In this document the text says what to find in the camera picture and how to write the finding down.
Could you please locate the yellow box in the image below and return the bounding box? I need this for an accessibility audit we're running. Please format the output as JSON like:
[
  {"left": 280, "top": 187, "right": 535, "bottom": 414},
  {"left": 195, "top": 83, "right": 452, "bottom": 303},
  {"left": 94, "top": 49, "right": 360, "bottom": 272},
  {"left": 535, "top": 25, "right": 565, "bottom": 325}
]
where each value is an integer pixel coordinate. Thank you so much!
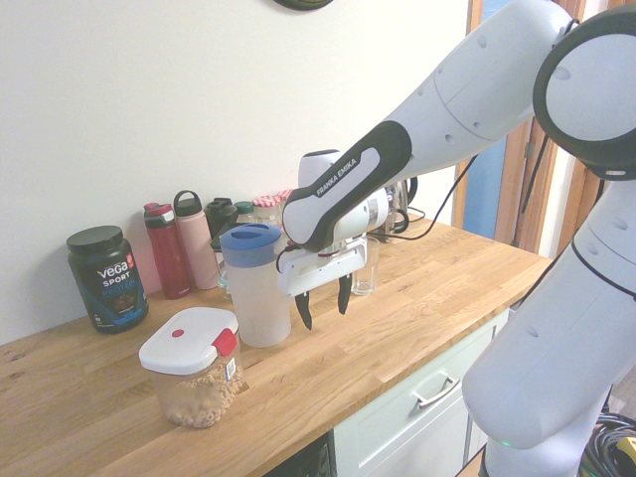
[{"left": 615, "top": 435, "right": 636, "bottom": 466}]

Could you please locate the black coiled cable bundle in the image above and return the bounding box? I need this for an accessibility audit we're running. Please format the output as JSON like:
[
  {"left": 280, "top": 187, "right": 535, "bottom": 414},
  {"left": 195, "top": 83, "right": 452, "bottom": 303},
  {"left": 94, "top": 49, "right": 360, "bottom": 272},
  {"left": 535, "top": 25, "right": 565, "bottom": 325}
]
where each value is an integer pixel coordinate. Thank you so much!
[{"left": 585, "top": 411, "right": 636, "bottom": 477}]

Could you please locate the silver drawer handle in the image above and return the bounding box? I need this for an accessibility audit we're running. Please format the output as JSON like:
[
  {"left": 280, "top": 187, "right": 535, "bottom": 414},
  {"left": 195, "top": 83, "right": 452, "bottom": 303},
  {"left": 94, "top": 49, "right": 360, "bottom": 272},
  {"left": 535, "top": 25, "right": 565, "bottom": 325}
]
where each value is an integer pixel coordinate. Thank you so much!
[{"left": 410, "top": 373, "right": 459, "bottom": 408}]

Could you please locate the black Vega protein tub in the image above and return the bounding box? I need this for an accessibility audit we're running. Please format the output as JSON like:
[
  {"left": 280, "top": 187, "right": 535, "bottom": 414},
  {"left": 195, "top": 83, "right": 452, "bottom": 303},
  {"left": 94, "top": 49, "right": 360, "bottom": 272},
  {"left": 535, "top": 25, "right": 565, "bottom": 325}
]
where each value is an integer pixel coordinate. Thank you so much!
[{"left": 67, "top": 226, "right": 150, "bottom": 335}]

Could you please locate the pale green kitchen cabinet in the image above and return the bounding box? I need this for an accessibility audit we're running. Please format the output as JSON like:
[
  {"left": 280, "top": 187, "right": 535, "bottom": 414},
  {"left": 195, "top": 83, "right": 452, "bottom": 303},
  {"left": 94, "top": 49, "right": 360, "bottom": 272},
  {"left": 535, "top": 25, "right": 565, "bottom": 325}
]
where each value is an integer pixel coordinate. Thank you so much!
[{"left": 332, "top": 307, "right": 513, "bottom": 477}]

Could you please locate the dark red water bottle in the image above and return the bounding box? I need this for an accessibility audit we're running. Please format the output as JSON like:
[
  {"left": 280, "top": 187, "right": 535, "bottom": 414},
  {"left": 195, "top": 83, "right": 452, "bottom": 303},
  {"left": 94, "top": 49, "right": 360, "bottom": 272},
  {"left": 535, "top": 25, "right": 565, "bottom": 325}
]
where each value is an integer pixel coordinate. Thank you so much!
[{"left": 142, "top": 202, "right": 193, "bottom": 300}]

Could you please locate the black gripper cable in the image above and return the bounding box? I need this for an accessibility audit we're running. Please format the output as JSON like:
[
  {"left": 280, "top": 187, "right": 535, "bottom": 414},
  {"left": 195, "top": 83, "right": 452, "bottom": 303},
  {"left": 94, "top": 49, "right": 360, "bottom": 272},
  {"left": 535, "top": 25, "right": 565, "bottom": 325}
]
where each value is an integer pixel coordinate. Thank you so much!
[{"left": 380, "top": 154, "right": 481, "bottom": 242}]

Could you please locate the black shaker bottle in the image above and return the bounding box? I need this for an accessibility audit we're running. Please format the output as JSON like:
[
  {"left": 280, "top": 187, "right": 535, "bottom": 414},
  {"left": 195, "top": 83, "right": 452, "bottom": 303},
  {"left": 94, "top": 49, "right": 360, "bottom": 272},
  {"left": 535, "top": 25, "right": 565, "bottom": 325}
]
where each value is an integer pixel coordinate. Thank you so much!
[{"left": 204, "top": 197, "right": 239, "bottom": 239}]

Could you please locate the cereal container with white lid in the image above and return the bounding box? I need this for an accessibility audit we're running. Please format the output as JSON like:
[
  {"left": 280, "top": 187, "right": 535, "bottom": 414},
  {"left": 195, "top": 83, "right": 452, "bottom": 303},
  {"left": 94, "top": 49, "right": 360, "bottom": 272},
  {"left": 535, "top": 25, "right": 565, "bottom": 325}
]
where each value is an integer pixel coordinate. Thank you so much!
[{"left": 137, "top": 306, "right": 246, "bottom": 428}]

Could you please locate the wooden door frame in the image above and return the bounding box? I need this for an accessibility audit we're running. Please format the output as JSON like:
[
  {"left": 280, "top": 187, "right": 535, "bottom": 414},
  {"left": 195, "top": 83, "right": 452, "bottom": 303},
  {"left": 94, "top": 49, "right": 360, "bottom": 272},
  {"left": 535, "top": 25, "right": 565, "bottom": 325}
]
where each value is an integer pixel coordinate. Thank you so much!
[{"left": 466, "top": 0, "right": 567, "bottom": 259}]

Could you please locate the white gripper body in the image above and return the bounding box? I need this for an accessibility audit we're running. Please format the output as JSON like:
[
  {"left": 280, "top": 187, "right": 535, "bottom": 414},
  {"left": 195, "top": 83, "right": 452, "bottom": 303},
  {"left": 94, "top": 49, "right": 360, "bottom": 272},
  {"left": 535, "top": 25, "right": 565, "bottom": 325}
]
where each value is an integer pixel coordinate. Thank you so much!
[{"left": 276, "top": 237, "right": 371, "bottom": 298}]

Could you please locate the translucent pitcher with blue lid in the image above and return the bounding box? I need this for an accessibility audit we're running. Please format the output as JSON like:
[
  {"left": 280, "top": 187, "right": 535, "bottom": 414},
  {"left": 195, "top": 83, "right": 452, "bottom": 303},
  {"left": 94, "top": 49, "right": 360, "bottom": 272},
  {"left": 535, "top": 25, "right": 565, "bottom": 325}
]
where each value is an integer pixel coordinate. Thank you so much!
[{"left": 220, "top": 223, "right": 293, "bottom": 349}]

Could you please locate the black round wall clock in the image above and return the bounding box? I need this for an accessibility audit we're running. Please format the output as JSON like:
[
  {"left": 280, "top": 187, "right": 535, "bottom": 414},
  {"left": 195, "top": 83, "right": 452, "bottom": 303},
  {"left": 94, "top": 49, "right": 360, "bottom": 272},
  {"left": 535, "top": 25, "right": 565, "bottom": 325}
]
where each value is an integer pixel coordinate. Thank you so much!
[{"left": 271, "top": 0, "right": 335, "bottom": 11}]

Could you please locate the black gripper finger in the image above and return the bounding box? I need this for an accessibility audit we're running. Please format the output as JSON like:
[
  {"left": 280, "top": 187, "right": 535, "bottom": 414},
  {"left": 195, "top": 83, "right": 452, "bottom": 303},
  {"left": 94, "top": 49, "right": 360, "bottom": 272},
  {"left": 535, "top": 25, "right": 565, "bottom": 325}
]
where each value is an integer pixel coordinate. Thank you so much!
[
  {"left": 293, "top": 289, "right": 314, "bottom": 332},
  {"left": 337, "top": 272, "right": 352, "bottom": 316}
]

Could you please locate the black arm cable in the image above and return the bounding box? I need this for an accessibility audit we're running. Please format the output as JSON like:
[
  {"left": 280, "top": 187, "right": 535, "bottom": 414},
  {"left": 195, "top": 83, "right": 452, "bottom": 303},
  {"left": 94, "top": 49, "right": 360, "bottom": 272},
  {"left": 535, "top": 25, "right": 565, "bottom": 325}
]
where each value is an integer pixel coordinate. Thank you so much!
[{"left": 519, "top": 132, "right": 554, "bottom": 215}]

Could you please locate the steel electric kettle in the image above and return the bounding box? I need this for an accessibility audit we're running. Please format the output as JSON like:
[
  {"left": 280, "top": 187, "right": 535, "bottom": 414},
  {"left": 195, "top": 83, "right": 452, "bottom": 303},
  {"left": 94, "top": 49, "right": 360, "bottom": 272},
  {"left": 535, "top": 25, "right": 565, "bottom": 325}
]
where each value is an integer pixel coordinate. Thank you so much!
[{"left": 383, "top": 179, "right": 410, "bottom": 236}]

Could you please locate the clear faceted drinking glass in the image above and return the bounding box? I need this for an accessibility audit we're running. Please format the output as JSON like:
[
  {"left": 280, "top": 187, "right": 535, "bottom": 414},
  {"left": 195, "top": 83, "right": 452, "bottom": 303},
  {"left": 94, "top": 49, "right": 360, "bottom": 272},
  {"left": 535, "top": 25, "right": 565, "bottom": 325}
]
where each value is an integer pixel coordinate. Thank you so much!
[{"left": 350, "top": 236, "right": 382, "bottom": 297}]

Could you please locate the pink bottle with black cap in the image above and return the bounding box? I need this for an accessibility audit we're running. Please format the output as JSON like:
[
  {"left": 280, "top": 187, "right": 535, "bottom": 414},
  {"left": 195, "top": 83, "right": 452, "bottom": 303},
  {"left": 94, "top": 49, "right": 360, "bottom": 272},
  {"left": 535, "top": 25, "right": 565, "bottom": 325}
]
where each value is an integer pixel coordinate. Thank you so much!
[{"left": 172, "top": 190, "right": 220, "bottom": 290}]

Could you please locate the green-lidded glass jar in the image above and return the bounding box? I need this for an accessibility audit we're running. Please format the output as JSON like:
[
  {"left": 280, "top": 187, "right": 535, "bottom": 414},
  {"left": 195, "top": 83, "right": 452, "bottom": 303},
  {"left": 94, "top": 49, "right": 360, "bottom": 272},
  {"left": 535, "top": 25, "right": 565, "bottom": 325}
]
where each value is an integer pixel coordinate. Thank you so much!
[{"left": 234, "top": 201, "right": 257, "bottom": 228}]

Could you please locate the black appliance under counter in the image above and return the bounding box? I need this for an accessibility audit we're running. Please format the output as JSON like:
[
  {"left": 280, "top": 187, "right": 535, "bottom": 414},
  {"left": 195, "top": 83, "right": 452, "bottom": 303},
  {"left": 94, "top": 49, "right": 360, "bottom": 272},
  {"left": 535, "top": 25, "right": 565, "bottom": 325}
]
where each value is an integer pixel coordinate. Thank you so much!
[{"left": 270, "top": 429, "right": 335, "bottom": 477}]

